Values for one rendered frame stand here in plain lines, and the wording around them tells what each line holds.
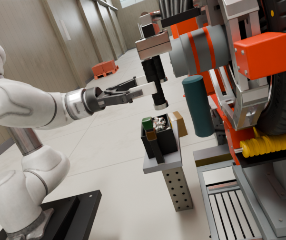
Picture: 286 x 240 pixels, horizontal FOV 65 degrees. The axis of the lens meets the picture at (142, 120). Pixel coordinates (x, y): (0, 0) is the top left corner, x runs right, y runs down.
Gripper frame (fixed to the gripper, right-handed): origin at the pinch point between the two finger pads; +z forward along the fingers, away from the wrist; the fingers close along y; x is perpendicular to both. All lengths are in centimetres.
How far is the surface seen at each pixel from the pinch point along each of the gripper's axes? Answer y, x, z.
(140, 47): 2.5, 10.2, -0.1
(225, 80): -32.6, -14.9, 25.4
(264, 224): -6, -68, 25
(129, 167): -94, -83, -51
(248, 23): 8.7, 8.2, 24.9
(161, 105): 2.1, -6.6, 0.5
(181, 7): 3.4, 16.0, 12.3
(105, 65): -739, -45, -233
